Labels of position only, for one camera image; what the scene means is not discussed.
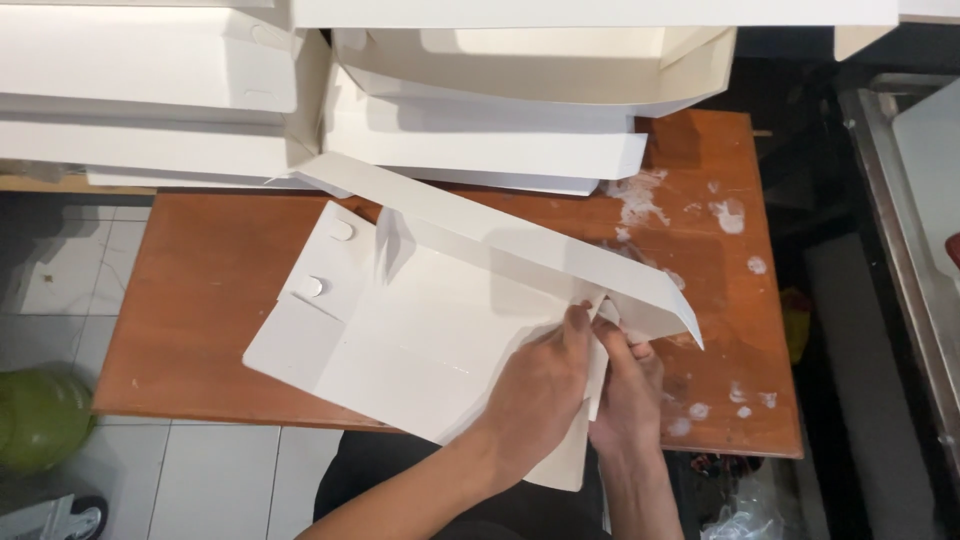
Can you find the green gas cylinder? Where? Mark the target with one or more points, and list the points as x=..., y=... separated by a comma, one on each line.
x=41, y=420

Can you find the person's left hand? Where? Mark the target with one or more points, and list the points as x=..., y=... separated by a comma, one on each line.
x=529, y=394

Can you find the red item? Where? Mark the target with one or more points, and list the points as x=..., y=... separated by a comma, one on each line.
x=954, y=251

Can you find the grey cart with caster wheel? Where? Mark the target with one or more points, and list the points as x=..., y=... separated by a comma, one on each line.
x=71, y=519

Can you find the white tray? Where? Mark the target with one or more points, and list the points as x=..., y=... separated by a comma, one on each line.
x=930, y=172

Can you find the stack of white cardboard boxes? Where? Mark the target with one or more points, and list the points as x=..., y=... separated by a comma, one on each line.
x=480, y=135

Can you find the stainless steel counter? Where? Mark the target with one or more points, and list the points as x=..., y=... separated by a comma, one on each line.
x=881, y=195

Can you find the white cardboard box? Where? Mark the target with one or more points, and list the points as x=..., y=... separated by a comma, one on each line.
x=420, y=322

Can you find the yellow bag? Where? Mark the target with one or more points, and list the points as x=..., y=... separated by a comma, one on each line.
x=795, y=326

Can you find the clear plastic bag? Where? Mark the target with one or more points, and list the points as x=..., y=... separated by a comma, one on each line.
x=742, y=517

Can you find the person's right hand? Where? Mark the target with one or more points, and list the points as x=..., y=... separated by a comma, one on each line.
x=630, y=409

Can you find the wooden shelf board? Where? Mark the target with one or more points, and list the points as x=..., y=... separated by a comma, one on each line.
x=67, y=184

